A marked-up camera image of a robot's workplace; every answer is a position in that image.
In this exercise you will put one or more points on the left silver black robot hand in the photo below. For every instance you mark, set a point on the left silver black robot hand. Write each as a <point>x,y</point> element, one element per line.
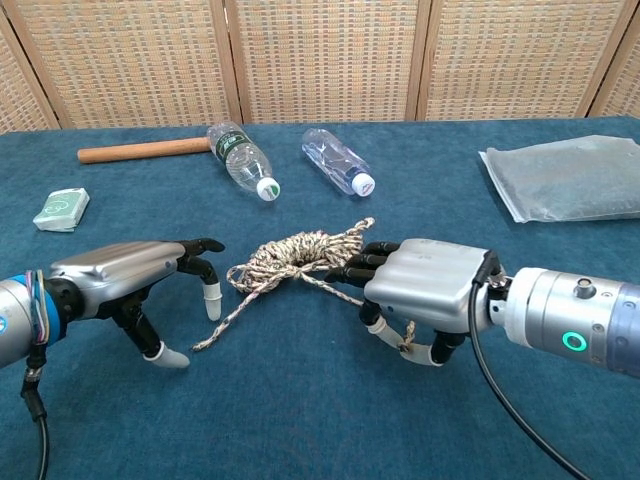
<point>115,270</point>

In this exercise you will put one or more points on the translucent plastic zip bag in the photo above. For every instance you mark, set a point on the translucent plastic zip bag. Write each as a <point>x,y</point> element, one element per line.
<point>565,180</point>

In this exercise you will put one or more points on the wooden rod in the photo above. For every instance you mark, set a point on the wooden rod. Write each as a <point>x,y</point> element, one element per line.
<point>140,150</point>

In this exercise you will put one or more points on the blue carpet table mat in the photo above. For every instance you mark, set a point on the blue carpet table mat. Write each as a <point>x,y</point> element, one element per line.
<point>300,400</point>

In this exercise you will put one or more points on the woven folding screen panel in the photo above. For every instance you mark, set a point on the woven folding screen panel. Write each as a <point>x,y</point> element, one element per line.
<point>325,60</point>
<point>20,100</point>
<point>135,60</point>
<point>510,60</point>
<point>625,90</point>

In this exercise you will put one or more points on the clear bottle with blue label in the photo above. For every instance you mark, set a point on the clear bottle with blue label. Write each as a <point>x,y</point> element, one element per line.
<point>335,160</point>

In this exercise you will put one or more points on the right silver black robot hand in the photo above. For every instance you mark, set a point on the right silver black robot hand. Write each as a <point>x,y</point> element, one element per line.
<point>425,285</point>

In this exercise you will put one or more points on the green tissue pack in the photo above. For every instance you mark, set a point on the green tissue pack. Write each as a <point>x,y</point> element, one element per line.
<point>60,207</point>

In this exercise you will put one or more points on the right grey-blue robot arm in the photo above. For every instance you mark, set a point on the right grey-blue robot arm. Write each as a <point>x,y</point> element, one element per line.
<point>575,310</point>

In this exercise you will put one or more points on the clear bottle with green label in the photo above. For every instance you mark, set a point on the clear bottle with green label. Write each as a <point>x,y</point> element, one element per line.
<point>240,155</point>

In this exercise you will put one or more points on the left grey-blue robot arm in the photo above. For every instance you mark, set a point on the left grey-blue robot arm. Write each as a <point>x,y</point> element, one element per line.
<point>15,320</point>

